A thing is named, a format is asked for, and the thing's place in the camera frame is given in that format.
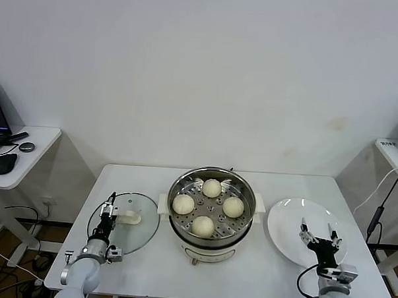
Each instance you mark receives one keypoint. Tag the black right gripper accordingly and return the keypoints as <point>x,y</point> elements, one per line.
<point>323,250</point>

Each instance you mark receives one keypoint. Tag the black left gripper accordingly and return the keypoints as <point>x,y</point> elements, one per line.
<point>104,227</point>

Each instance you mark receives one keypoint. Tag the white steamed baozi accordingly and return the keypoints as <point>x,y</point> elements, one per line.
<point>233,206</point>
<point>183,204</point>
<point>212,188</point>
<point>203,226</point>

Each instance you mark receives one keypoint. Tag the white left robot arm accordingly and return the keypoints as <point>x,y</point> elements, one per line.
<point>81,272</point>

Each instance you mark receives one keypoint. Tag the perforated steel steamer basket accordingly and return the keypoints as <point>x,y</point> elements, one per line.
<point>212,213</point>

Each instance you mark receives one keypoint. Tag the white round plate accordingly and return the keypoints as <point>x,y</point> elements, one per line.
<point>288,225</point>

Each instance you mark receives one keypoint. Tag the white side desk with laptop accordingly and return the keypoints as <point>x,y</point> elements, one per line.
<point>37,138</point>

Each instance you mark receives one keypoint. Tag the round black puck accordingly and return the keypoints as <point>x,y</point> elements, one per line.
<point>26,146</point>

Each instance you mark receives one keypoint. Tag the cream electric cooker base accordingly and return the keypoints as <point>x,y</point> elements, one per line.
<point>211,253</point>

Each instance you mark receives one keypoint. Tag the black computer mouse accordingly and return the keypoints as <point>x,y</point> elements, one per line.
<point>5,164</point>

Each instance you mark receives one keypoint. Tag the black bar-shaped device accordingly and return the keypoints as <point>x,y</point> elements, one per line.
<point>19,136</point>

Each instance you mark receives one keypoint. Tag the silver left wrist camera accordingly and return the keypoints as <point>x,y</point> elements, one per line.
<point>116,254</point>

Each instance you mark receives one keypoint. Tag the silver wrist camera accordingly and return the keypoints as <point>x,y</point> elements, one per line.
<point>347,275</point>
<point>116,254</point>

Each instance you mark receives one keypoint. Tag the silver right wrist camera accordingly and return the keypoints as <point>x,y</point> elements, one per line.
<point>347,275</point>

